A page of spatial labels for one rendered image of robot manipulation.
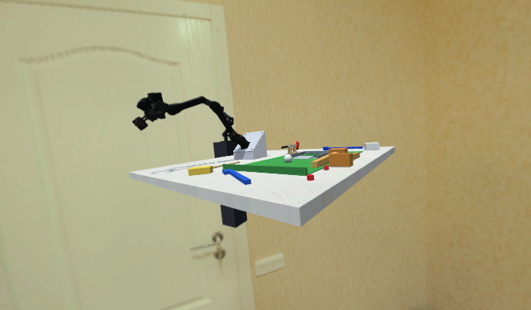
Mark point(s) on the yellow rectangular block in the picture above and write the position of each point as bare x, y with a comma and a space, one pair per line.
200, 170

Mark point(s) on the green flat mat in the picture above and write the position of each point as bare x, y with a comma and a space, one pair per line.
279, 161

